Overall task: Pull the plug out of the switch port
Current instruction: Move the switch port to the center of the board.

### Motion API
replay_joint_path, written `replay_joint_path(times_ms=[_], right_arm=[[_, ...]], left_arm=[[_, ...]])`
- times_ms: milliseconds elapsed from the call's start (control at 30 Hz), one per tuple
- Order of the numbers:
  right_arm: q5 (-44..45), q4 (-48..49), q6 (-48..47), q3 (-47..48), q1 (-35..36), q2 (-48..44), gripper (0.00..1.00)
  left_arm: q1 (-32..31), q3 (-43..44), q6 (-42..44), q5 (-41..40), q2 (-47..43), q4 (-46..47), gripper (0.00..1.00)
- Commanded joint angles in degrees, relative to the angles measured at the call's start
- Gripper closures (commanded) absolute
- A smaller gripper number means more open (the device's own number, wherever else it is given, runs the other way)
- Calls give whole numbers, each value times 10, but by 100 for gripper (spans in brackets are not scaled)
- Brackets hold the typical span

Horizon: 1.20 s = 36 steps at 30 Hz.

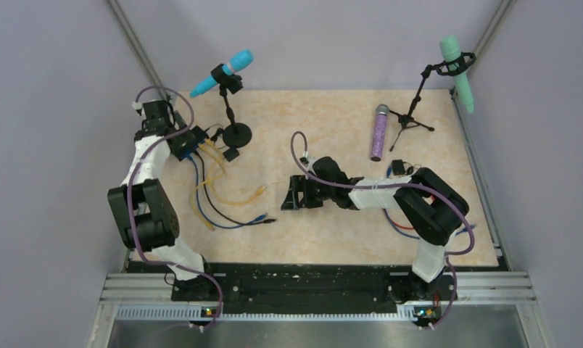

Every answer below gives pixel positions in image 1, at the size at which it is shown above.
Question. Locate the black network switch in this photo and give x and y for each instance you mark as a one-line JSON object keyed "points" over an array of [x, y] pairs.
{"points": [[187, 142]]}

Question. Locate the black power adapter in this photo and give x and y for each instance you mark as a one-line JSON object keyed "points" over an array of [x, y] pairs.
{"points": [[397, 167]]}

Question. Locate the cyan microphone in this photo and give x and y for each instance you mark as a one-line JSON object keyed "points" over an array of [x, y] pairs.
{"points": [[225, 75]]}

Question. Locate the small black adapter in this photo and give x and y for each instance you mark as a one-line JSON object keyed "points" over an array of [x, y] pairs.
{"points": [[230, 154]]}

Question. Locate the purple glitter microphone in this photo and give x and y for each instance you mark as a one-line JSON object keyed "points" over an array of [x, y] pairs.
{"points": [[379, 132]]}

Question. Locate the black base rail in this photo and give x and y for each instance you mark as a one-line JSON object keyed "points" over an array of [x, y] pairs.
{"points": [[248, 288]]}

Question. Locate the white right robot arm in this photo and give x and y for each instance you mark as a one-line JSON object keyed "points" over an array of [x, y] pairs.
{"points": [[433, 208]]}

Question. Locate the mint green microphone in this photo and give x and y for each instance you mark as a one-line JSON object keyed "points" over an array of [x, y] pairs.
{"points": [[458, 62]]}

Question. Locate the black round-base mic stand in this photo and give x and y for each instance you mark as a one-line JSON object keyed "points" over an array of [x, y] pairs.
{"points": [[235, 135]]}

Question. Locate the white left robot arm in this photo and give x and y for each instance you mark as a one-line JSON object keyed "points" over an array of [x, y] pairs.
{"points": [[144, 215]]}

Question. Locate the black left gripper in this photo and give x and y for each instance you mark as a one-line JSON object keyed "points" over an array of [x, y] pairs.
{"points": [[178, 122]]}

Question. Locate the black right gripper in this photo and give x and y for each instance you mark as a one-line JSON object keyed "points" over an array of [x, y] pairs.
{"points": [[300, 183]]}

